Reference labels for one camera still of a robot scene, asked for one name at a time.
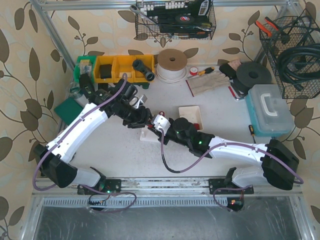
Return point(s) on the silver wrench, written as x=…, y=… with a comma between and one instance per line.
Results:
x=136, y=10

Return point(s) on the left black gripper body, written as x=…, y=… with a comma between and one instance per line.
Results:
x=142, y=118

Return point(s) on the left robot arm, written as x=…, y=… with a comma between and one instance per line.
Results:
x=54, y=159

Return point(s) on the right wire basket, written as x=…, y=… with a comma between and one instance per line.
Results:
x=294, y=56

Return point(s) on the wire basket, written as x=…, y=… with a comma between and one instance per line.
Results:
x=164, y=12
x=294, y=56

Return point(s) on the teal clear toolbox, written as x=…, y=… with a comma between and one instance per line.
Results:
x=268, y=111

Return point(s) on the white peg base plate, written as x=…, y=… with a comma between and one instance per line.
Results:
x=147, y=135

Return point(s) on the green storage bin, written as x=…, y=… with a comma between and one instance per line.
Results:
x=84, y=65

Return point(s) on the grey pipe fitting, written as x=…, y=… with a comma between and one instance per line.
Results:
x=139, y=66

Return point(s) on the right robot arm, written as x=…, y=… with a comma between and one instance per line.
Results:
x=271, y=163

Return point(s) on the centre wire basket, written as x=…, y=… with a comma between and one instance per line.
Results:
x=164, y=12

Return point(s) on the green plastic case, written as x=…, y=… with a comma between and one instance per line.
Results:
x=68, y=110

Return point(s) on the yellow bin with card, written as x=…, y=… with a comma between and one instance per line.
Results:
x=123, y=64

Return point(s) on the aluminium front rail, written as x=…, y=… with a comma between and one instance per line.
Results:
x=166, y=187

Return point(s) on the red handled tool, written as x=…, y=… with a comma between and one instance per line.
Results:
x=237, y=95

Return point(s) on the white spring tray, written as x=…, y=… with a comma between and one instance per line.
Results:
x=192, y=114

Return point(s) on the black foam disc spool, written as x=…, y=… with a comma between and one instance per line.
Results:
x=249, y=74

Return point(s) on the red white tape roll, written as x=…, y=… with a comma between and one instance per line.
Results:
x=193, y=71

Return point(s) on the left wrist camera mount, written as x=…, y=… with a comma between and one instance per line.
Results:
x=136, y=102

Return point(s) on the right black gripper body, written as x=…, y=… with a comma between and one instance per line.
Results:
x=155, y=128

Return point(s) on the white cable spool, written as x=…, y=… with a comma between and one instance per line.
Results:
x=171, y=66

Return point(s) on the black tape roll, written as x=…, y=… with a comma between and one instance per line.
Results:
x=184, y=20

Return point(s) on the white work glove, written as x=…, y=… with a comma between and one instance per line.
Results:
x=207, y=82

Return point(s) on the orange handled pliers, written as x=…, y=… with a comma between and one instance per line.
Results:
x=264, y=27

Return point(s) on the black brush block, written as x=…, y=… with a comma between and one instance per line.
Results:
x=230, y=68

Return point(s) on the yellow bin with pipe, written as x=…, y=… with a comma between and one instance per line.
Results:
x=149, y=61

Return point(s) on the small yellow black screwdriver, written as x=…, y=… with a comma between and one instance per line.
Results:
x=252, y=133

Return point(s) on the clear glass jar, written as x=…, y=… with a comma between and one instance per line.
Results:
x=75, y=90

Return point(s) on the black green meter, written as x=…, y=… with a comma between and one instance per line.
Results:
x=86, y=85

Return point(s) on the yellow bin with black box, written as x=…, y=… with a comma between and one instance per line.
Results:
x=103, y=67

